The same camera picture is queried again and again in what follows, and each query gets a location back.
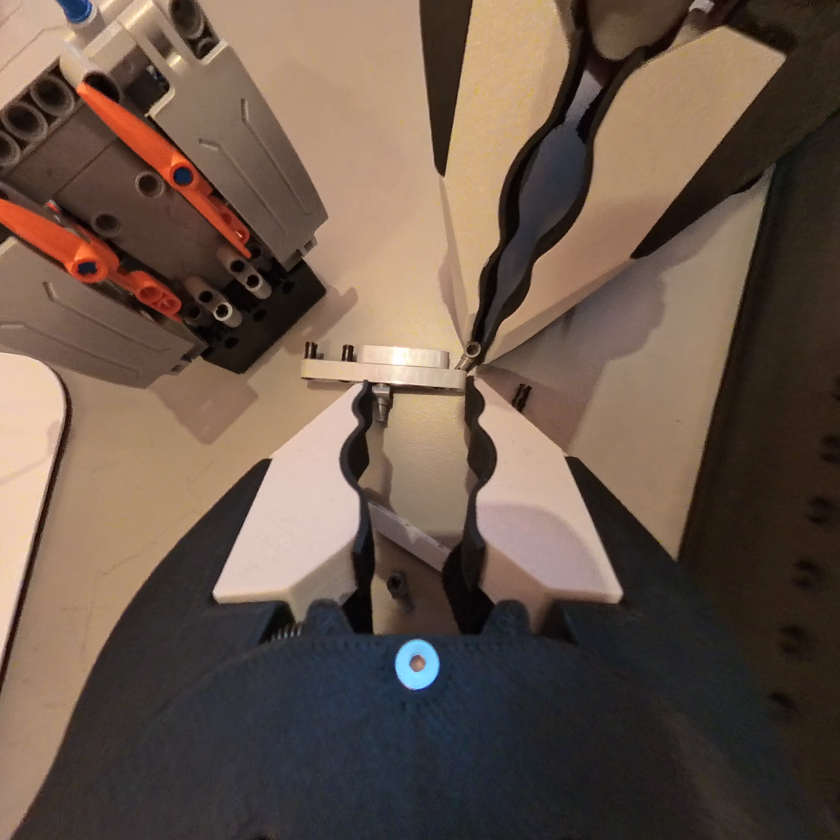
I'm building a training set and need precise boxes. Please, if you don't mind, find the white rounded board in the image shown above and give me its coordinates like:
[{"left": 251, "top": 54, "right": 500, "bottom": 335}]
[{"left": 0, "top": 351, "right": 72, "bottom": 664}]

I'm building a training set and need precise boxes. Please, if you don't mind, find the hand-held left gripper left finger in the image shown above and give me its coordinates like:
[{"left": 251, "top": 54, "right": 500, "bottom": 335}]
[{"left": 213, "top": 381, "right": 375, "bottom": 634}]

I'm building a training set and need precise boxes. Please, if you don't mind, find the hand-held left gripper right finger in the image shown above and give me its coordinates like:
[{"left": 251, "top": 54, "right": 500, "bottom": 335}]
[{"left": 443, "top": 377, "right": 623, "bottom": 636}]

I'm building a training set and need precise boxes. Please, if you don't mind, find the grey orange toy brick vehicle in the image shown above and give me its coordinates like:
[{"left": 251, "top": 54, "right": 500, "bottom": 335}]
[{"left": 0, "top": 0, "right": 329, "bottom": 388}]

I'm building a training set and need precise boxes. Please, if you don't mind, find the black perforated panel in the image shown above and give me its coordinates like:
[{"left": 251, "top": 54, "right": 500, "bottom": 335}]
[{"left": 676, "top": 125, "right": 840, "bottom": 840}]

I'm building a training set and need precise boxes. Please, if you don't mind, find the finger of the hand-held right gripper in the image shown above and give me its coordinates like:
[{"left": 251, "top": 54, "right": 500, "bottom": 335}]
[
  {"left": 438, "top": 0, "right": 588, "bottom": 355},
  {"left": 472, "top": 25, "right": 787, "bottom": 361}
]

